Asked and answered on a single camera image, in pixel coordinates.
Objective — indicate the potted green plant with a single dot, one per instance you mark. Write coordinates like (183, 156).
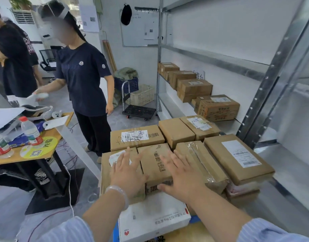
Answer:
(19, 2)

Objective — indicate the large white paper sheet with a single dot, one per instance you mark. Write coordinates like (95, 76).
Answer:
(5, 118)

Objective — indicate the blue tray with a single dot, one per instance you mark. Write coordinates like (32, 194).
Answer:
(194, 219)

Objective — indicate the small white paper sheet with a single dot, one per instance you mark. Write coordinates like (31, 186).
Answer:
(56, 122)

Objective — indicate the white paper sign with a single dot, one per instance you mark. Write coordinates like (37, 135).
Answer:
(199, 75)

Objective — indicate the small plain cardboard box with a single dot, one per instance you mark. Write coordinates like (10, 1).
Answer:
(177, 131)

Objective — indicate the black platform trolley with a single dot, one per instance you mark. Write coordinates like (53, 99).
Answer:
(139, 112)

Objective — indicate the cream plastic crate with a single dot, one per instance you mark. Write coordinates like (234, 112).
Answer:
(143, 97)

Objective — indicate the white controller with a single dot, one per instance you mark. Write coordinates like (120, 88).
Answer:
(57, 114)
(41, 96)

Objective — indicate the round yellow sticker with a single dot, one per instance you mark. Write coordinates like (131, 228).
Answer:
(43, 148)

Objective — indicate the galvanized metal shelf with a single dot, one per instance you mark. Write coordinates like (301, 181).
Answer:
(273, 83)
(207, 60)

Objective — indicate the clear water bottle red cap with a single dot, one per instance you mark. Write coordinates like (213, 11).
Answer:
(32, 134)
(2, 146)

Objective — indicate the blue packet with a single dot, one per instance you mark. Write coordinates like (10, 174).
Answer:
(18, 141)

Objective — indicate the wide box with handwritten label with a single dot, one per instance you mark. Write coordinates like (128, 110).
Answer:
(157, 142)

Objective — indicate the bundle of wooden poles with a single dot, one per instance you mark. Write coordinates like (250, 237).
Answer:
(109, 56)

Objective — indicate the black hook rail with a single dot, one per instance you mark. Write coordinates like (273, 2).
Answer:
(145, 9)

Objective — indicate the translucent white bangle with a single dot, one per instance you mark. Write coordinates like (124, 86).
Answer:
(124, 195)

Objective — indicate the box with barcode label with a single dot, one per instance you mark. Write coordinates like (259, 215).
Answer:
(220, 158)

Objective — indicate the navy plastic crate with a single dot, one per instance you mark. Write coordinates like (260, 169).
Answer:
(129, 85)

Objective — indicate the light blue striped shirt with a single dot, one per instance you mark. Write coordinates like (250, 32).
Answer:
(68, 231)

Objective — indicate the box labelled 7786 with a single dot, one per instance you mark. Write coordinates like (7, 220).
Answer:
(106, 173)

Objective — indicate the whiteboard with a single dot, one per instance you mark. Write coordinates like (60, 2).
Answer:
(136, 35)

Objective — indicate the camouflage bag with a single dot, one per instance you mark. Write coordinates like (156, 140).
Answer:
(126, 73)

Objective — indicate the black office chair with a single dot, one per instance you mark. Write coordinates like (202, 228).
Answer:
(47, 57)

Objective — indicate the white box with red logo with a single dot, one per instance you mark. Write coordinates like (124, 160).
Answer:
(149, 216)

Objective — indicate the person's left forearm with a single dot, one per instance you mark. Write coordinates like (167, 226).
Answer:
(101, 219)

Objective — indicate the low wooden table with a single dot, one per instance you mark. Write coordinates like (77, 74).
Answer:
(194, 234)

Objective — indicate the person's right forearm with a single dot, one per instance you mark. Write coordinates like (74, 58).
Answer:
(220, 216)

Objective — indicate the clear tape cardboard box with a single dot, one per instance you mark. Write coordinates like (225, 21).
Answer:
(184, 153)

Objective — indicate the black cap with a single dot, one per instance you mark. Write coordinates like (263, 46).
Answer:
(126, 15)

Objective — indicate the wooden table with black legs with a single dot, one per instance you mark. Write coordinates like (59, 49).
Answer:
(53, 134)

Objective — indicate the person's left hand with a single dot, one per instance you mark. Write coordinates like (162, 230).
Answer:
(126, 176)

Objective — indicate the white standing air conditioner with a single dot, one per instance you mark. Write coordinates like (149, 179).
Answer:
(23, 17)

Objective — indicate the person's right hand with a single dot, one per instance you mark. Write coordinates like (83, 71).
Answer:
(187, 183)

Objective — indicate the small box with black print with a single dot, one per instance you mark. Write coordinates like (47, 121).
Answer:
(146, 158)

